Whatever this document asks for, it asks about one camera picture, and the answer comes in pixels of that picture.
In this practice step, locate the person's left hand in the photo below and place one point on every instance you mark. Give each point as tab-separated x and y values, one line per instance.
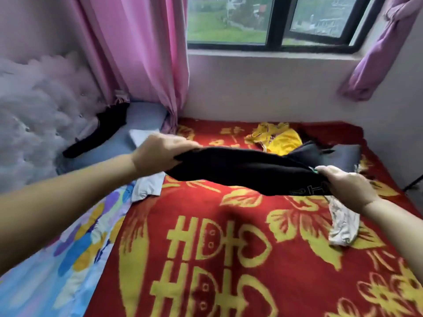
158	155

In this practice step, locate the person's right hand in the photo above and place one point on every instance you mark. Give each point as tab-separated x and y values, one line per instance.
350	188

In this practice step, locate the pile of mixed clothes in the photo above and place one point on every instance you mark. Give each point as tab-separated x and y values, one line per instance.
277	138

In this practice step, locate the black shorts with green print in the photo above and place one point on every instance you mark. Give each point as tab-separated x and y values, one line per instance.
251	169

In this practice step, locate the person's right forearm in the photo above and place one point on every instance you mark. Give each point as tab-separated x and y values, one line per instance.
396	234

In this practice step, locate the person's left forearm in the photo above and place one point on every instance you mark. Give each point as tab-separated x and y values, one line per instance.
66	208

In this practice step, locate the pale blue pillow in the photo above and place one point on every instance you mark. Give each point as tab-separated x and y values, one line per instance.
145	115

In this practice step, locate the wide pink curtain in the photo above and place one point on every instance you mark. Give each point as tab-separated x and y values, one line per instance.
132	49

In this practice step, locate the red and yellow blanket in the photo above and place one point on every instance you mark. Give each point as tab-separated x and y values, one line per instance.
264	260

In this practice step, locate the white tufted headboard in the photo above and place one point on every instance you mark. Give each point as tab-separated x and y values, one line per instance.
33	122

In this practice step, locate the narrow pink curtain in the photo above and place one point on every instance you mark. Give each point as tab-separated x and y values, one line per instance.
383	56

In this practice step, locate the blue patterned pillow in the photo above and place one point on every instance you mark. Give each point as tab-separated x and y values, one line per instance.
59	260

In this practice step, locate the dark framed window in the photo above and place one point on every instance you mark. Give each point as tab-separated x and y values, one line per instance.
225	19

